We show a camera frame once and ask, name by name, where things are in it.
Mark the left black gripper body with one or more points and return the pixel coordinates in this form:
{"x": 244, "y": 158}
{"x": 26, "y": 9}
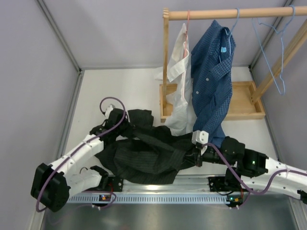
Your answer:
{"x": 124, "y": 129}

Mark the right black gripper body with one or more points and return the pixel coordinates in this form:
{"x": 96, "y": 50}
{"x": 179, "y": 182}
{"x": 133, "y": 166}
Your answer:
{"x": 211, "y": 155}

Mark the black pinstripe shirt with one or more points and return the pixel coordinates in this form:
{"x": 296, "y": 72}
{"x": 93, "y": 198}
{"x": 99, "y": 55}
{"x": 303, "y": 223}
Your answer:
{"x": 151, "y": 156}

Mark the blue wire hanger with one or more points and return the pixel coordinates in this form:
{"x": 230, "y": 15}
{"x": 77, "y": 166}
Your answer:
{"x": 271, "y": 48}

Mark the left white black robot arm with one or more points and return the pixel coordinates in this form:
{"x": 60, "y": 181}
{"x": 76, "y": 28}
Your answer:
{"x": 55, "y": 183}

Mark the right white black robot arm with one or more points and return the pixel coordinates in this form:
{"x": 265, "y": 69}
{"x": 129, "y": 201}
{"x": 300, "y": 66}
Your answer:
{"x": 248, "y": 170}

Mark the white shirt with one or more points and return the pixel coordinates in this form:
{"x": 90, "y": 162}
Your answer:
{"x": 182, "y": 117}

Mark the blue checked shirt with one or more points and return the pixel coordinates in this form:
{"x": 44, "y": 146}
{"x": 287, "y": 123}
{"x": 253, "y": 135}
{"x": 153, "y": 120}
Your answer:
{"x": 212, "y": 85}

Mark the blue hanger holding shirt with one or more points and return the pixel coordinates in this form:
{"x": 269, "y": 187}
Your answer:
{"x": 229, "y": 34}

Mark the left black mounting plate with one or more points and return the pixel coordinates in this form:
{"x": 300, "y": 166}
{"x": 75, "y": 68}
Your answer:
{"x": 114, "y": 184}

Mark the wooden clothes rack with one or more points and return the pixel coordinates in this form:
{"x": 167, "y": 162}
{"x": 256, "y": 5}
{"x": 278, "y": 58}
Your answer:
{"x": 246, "y": 100}

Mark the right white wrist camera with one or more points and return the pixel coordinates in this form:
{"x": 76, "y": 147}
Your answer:
{"x": 199, "y": 139}

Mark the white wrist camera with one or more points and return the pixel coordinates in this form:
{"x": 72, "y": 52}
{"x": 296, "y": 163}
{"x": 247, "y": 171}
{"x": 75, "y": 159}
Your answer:
{"x": 199, "y": 139}
{"x": 108, "y": 111}

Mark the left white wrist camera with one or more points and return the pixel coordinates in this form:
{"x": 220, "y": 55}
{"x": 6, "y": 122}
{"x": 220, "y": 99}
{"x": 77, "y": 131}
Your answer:
{"x": 108, "y": 111}

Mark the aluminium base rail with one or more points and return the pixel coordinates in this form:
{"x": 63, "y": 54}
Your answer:
{"x": 192, "y": 184}

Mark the left aluminium frame post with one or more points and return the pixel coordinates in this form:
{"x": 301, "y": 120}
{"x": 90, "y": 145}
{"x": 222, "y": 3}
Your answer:
{"x": 56, "y": 30}

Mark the aluminium frame post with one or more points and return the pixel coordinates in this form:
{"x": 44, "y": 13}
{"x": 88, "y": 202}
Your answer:
{"x": 274, "y": 29}
{"x": 56, "y": 30}

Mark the grey slotted cable duct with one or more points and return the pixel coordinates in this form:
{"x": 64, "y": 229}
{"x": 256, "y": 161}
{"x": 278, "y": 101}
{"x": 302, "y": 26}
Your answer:
{"x": 155, "y": 198}

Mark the pink wire hanger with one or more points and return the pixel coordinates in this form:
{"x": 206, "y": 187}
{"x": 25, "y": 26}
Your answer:
{"x": 186, "y": 35}

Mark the right aluminium frame post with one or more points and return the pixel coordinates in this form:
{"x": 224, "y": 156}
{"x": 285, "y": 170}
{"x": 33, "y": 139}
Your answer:
{"x": 274, "y": 29}

